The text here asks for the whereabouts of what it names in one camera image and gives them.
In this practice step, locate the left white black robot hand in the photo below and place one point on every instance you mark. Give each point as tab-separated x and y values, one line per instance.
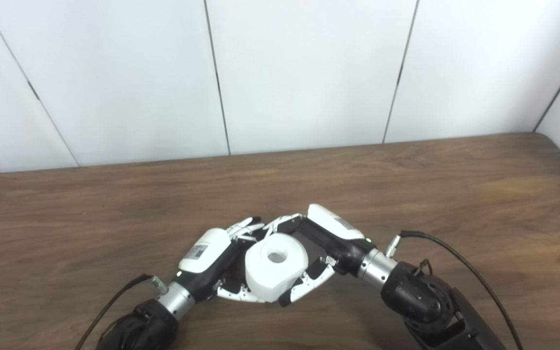
204	253

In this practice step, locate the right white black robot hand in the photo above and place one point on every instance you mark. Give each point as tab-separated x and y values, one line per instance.
338	238

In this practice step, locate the round white plastic piece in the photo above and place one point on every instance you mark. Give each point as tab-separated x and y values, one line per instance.
265	277

